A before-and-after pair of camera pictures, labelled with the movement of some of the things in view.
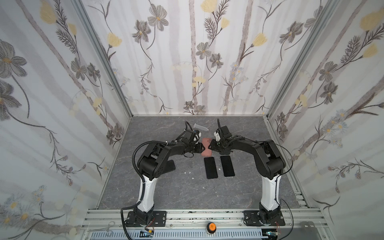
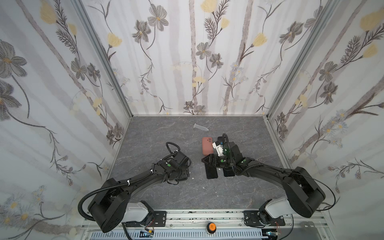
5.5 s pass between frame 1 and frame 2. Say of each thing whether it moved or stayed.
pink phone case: stayed
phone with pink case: stayed
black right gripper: moved
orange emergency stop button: stayed
